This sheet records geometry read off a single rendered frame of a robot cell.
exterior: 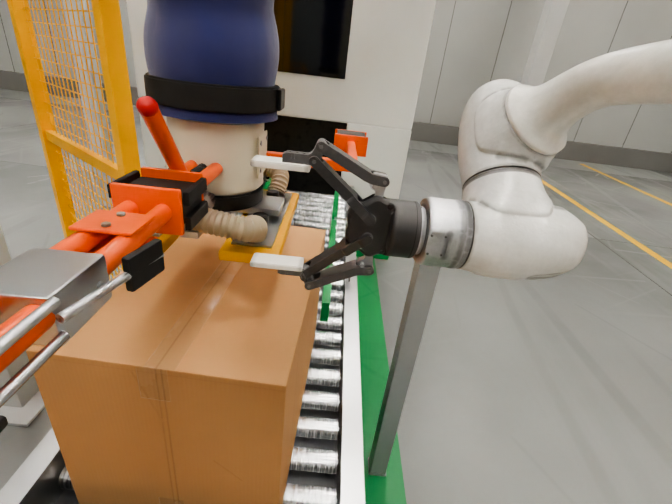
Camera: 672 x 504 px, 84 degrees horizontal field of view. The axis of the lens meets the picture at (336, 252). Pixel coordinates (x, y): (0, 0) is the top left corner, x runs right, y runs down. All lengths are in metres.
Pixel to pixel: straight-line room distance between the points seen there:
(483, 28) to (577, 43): 1.96
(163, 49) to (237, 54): 0.11
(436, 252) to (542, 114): 0.21
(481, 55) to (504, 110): 8.92
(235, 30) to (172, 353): 0.50
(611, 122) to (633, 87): 10.21
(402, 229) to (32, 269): 0.36
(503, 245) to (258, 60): 0.45
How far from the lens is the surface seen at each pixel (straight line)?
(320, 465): 1.01
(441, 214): 0.47
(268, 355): 0.64
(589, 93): 0.51
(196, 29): 0.64
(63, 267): 0.36
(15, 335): 0.30
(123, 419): 0.76
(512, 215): 0.50
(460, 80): 9.38
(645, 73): 0.47
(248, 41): 0.65
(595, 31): 10.25
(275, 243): 0.66
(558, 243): 0.52
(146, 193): 0.50
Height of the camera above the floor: 1.38
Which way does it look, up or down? 27 degrees down
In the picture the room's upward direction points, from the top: 7 degrees clockwise
